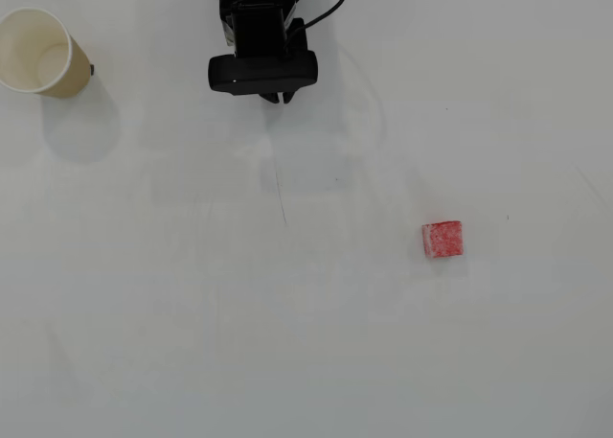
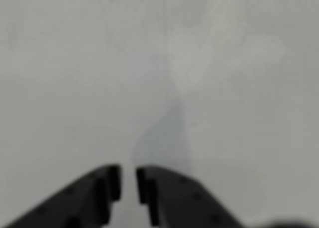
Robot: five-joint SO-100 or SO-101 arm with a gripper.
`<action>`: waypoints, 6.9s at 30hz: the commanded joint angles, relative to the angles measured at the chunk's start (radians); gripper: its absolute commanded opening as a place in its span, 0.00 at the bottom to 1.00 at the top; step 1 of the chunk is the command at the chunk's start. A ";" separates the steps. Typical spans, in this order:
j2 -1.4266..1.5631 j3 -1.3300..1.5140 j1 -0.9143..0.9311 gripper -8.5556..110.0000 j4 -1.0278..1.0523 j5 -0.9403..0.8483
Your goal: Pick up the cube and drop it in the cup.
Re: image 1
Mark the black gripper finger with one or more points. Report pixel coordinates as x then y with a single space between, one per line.
290 95
271 98

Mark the red foam cube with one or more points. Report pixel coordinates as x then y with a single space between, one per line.
443 239

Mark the beige paper cup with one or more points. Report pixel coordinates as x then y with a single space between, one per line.
29 50

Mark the black webcam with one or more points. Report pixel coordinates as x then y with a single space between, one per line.
263 71

